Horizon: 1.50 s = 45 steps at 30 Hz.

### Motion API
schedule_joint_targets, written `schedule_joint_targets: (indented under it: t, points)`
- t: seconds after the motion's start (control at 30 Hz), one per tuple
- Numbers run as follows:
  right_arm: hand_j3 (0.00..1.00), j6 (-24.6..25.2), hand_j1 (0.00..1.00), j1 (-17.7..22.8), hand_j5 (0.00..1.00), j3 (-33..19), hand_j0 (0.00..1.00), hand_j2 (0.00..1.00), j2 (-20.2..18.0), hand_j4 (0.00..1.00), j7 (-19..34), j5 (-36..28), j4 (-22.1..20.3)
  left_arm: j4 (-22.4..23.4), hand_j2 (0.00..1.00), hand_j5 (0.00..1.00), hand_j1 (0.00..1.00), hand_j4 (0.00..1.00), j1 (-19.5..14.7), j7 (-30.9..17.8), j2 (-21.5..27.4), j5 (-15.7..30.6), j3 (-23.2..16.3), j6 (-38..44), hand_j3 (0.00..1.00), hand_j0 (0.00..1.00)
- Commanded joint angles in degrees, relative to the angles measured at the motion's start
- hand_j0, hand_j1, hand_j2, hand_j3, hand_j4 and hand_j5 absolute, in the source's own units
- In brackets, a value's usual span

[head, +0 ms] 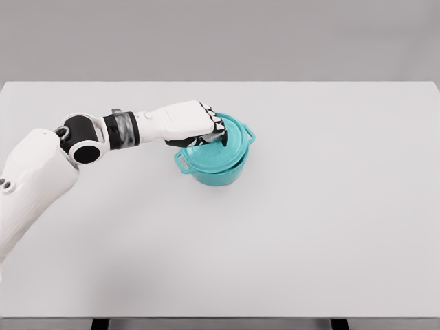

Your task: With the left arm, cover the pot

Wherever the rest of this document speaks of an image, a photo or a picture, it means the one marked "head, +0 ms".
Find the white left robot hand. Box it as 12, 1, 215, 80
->
163, 100, 230, 149

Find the teal pot lid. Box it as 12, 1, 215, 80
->
184, 112, 252, 174

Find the teal pot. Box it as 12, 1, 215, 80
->
174, 124, 257, 188

